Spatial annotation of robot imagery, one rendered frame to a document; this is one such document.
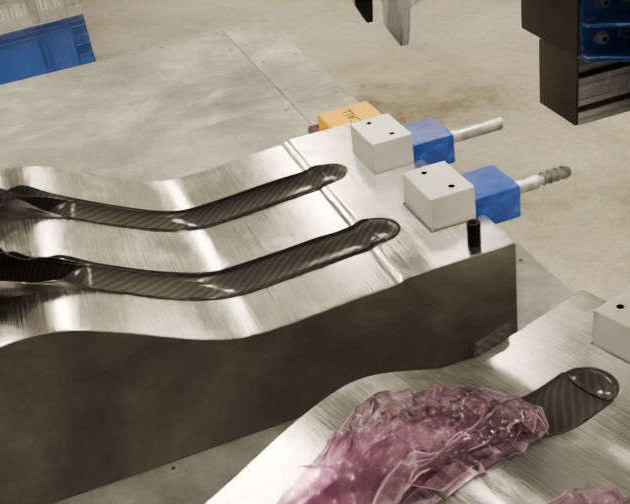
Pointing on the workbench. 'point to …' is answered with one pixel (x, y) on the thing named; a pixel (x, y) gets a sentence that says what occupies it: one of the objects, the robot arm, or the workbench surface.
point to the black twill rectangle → (491, 340)
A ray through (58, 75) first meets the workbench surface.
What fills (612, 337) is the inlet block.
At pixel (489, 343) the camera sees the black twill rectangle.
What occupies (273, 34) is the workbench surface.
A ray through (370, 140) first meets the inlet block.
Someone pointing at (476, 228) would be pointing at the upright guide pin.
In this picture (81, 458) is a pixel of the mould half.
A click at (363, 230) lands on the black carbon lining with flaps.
